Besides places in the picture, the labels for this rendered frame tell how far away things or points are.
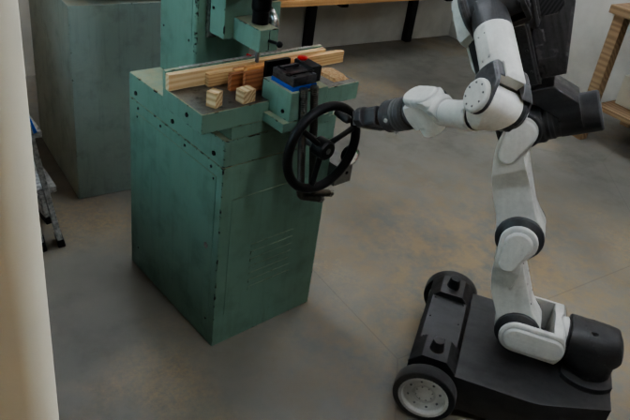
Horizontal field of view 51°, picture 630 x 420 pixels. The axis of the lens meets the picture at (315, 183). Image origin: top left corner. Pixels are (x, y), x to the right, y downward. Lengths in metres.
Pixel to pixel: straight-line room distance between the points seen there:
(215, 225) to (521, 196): 0.93
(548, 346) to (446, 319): 0.35
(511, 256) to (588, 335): 0.39
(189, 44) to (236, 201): 0.53
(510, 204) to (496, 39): 0.66
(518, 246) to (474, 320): 0.49
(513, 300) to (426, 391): 0.40
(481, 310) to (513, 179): 0.67
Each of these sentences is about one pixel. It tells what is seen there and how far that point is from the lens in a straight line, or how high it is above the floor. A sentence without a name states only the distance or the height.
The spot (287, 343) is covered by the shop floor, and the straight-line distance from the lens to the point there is 2.44.
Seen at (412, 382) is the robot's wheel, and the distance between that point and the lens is 2.22.
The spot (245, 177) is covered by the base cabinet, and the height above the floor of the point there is 0.66.
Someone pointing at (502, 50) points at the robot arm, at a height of 1.26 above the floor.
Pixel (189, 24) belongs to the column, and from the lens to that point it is 2.19.
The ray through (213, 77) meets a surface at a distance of 2.01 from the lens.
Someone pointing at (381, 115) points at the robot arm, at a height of 0.99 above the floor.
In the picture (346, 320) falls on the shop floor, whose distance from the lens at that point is 2.57.
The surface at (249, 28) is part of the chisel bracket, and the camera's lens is 2.05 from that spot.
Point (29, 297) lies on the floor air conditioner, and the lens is 0.21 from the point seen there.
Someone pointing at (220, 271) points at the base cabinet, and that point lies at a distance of 2.19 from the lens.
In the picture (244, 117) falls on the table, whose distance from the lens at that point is 1.93.
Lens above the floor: 1.69
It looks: 30 degrees down
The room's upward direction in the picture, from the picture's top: 8 degrees clockwise
